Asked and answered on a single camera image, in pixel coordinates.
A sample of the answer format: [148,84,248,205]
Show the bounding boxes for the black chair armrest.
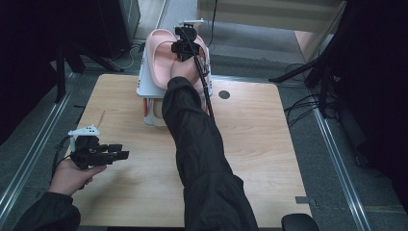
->
[280,213,320,231]

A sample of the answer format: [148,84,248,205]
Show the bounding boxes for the person's right hand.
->
[168,59,201,86]

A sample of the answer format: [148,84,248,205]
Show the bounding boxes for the hanging black cable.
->
[206,0,219,48]

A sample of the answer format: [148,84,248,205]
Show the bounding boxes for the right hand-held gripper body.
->
[170,18,206,63]

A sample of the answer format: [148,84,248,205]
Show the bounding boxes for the black metal stand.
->
[55,41,124,104]

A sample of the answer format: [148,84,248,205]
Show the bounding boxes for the bundle of black floor cables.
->
[283,62,325,128]

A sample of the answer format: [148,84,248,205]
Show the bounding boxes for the metal floor rail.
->
[0,71,78,219]
[312,105,373,231]

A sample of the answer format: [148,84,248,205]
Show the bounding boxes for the cream slipper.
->
[149,98,168,127]

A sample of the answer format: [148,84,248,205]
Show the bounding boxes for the black tripod stand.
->
[268,47,341,118]

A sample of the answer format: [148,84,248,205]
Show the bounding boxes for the dark curtain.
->
[320,0,408,213]

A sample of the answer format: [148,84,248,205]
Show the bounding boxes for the white two-tier shoe rack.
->
[136,44,214,127]

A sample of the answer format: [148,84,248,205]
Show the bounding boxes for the grey tape strip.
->
[294,195,318,207]

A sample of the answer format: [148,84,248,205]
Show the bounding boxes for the left hand-held gripper cable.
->
[49,136,78,187]

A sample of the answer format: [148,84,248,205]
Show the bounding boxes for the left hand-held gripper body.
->
[67,124,112,170]

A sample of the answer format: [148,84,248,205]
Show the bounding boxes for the person's left hand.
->
[48,158,108,197]

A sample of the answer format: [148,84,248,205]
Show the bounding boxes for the wooden cabinet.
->
[195,0,349,63]

